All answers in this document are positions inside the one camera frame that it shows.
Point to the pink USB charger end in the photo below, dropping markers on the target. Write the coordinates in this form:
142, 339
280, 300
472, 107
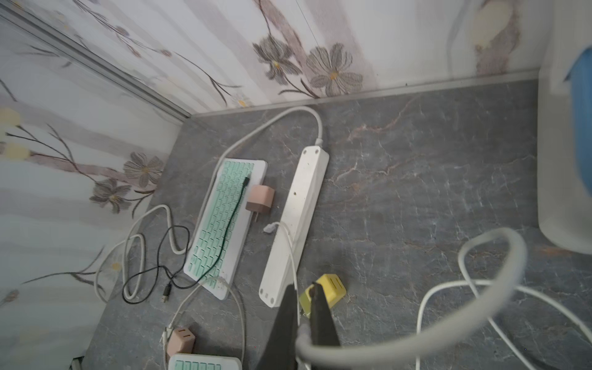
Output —
181, 341

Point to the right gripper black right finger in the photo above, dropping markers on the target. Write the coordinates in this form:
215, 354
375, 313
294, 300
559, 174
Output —
323, 331

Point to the white power strip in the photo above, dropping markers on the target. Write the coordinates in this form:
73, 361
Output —
289, 242

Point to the yellow USB charger cube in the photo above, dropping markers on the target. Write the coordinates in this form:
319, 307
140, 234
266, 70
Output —
334, 292

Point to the pink USB charger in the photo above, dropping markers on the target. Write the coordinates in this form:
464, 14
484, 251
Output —
260, 200

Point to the green keyboard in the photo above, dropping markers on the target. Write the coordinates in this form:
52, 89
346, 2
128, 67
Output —
203, 362
219, 239

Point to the blue lid storage box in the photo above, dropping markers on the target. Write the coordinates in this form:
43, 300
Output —
564, 130

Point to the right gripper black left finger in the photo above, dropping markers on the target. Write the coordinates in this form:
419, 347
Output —
279, 353

